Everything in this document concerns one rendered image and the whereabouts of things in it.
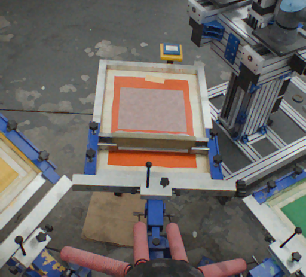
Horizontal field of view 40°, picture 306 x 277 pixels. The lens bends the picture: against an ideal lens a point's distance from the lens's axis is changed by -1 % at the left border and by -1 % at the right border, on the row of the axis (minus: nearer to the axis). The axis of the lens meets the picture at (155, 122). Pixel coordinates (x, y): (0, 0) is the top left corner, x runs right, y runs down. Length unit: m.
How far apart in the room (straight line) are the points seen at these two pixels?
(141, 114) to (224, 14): 0.82
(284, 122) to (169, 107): 1.42
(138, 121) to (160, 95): 0.22
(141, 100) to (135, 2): 2.71
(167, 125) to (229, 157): 1.01
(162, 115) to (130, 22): 2.44
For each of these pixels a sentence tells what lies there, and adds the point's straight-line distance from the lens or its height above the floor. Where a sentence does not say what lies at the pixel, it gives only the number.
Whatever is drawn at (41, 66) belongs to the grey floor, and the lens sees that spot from 3.92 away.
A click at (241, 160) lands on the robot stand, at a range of 3.01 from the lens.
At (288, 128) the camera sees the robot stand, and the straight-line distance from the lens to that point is 3.35.
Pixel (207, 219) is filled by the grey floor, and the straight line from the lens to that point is 2.93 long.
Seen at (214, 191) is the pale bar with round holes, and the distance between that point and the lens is 1.80.
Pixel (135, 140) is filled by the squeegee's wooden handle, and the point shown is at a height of 1.04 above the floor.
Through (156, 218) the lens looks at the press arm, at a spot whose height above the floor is 1.04.
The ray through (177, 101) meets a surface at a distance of 2.21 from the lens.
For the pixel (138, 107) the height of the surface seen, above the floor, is 0.96.
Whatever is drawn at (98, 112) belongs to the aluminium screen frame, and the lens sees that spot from 2.07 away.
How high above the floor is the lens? 2.48
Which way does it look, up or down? 47 degrees down
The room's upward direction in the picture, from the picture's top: 7 degrees clockwise
